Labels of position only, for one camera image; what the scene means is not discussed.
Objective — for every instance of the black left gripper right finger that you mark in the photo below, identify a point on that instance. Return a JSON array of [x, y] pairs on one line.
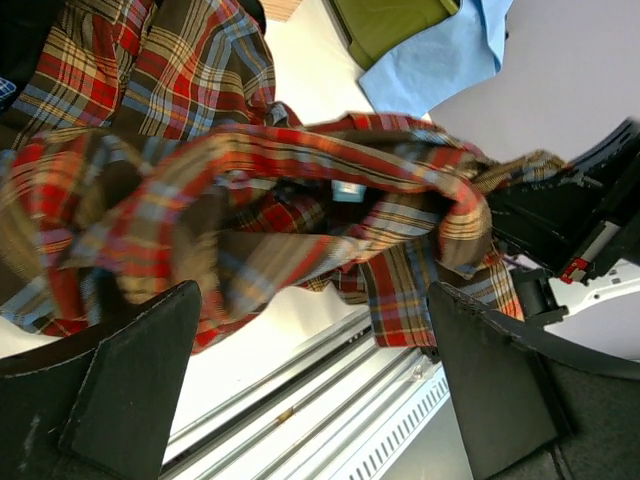
[[530, 404]]

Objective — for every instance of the black shirt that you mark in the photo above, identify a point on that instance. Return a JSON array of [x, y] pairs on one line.
[[25, 26]]

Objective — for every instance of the wooden clothes rack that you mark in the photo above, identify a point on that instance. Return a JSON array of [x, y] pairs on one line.
[[280, 10]]

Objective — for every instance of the light blue shirt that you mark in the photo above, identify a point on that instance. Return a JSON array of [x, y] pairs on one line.
[[441, 61]]

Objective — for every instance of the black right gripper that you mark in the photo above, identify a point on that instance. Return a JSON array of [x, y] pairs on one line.
[[582, 220]]

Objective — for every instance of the slotted grey cable duct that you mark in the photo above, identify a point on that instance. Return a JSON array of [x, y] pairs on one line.
[[385, 433]]

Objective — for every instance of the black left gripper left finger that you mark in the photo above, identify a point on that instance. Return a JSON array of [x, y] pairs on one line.
[[100, 404]]

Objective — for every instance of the green laundry bin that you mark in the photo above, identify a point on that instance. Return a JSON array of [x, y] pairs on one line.
[[373, 27]]

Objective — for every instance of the brown red plaid shirt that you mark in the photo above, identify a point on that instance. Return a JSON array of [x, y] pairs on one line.
[[147, 149]]

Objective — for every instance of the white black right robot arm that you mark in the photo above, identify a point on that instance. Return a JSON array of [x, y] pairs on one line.
[[546, 300]]

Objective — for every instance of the aluminium mounting rail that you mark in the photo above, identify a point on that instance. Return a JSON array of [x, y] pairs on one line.
[[276, 404]]

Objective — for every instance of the blue checked shirt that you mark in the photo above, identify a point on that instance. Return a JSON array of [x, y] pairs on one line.
[[8, 92]]

